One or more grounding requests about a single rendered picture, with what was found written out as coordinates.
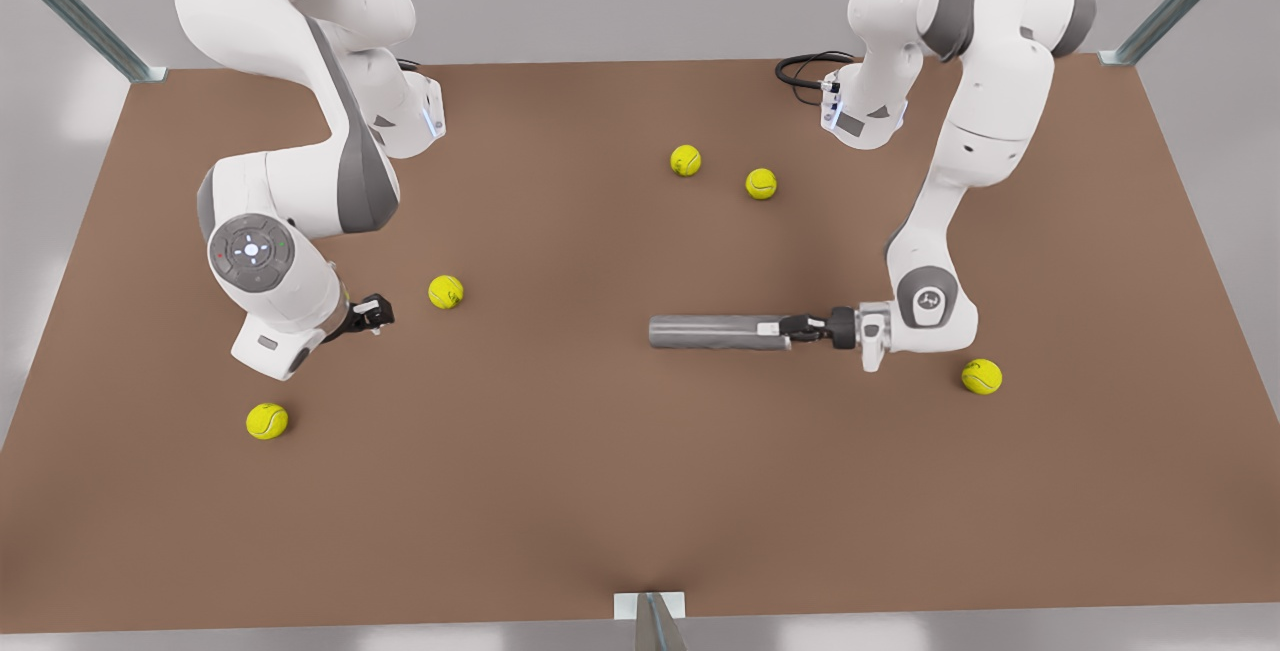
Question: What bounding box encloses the grey tennis ball tube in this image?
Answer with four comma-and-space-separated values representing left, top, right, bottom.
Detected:
648, 314, 793, 352

